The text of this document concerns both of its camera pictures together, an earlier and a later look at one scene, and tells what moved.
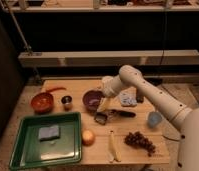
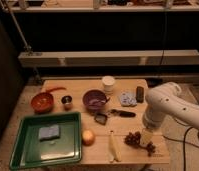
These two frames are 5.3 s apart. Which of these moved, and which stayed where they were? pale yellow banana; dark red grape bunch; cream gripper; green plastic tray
Moved: cream gripper
Stayed: green plastic tray; dark red grape bunch; pale yellow banana
